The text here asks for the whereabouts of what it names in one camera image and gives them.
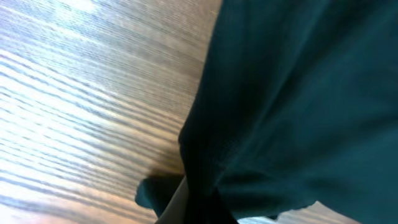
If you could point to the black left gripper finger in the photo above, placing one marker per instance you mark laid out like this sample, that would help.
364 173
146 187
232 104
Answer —
175 211

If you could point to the black t-shirt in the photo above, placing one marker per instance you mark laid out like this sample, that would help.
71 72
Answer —
297 104

